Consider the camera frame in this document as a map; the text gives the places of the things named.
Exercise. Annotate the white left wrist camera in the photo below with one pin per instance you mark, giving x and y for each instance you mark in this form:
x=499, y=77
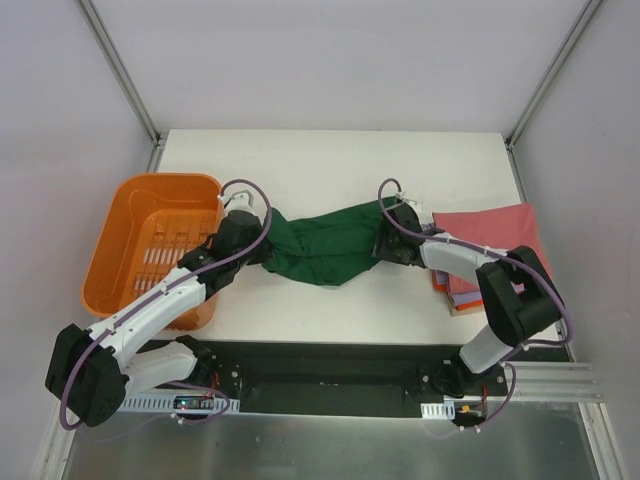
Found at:
x=241, y=201

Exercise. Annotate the dark green t shirt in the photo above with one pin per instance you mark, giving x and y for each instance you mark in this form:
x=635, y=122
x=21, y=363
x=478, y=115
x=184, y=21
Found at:
x=327, y=250

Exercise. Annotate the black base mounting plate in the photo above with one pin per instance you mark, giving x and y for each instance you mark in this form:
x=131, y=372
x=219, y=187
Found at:
x=357, y=380

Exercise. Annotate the orange folded t shirt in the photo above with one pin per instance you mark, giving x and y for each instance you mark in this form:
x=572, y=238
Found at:
x=441, y=282

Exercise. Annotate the white slotted cable duct left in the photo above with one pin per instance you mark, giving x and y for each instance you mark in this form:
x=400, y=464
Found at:
x=184, y=404

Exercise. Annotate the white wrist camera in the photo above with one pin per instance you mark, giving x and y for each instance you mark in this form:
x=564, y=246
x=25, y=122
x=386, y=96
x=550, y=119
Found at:
x=241, y=201
x=415, y=205

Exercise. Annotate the aluminium rail right side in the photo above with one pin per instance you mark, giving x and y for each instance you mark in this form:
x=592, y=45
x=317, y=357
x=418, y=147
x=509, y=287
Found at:
x=557, y=382

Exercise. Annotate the orange plastic basket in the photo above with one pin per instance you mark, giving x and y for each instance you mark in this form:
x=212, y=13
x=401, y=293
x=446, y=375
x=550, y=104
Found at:
x=153, y=220

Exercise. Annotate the left aluminium frame post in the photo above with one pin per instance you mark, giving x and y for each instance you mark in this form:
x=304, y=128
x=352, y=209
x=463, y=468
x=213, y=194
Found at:
x=109, y=50

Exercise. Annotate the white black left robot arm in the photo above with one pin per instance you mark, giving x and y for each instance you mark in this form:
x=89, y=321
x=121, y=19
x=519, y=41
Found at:
x=92, y=371

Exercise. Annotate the white slotted cable duct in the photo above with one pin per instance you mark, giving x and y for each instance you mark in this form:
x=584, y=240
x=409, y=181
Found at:
x=184, y=404
x=451, y=409

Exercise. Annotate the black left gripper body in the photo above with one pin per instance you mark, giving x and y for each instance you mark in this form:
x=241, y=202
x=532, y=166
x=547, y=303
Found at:
x=258, y=245

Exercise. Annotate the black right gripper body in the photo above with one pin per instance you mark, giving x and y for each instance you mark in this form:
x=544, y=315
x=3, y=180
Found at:
x=385, y=242

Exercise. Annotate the aluminium frame post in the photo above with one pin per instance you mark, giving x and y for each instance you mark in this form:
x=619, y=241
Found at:
x=580, y=25
x=109, y=50

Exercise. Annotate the pink folded t shirt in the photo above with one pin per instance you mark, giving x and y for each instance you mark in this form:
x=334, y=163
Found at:
x=505, y=228

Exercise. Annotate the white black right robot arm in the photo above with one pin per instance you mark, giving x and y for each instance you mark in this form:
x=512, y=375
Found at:
x=518, y=296

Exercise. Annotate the right aluminium frame post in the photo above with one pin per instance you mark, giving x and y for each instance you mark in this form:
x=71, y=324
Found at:
x=580, y=25

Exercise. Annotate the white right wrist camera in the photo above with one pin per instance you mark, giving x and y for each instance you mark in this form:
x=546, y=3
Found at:
x=415, y=205

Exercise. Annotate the white slotted cable duct right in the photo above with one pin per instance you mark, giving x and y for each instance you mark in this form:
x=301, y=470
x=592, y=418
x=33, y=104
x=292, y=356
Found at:
x=451, y=409

